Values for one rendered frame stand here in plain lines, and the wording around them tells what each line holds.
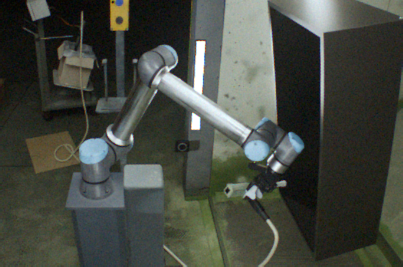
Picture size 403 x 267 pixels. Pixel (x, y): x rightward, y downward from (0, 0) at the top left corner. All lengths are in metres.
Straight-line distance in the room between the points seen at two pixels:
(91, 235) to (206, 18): 1.44
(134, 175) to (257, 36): 2.08
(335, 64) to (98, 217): 1.37
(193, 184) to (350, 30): 1.88
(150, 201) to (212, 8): 1.98
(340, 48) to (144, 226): 1.08
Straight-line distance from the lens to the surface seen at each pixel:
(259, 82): 2.60
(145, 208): 0.48
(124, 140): 2.00
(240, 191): 1.74
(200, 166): 2.83
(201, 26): 2.39
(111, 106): 2.60
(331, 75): 1.44
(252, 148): 1.49
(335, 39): 1.40
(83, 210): 2.03
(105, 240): 2.16
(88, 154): 1.91
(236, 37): 2.45
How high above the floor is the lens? 1.92
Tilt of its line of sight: 27 degrees down
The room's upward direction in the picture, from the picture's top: 4 degrees clockwise
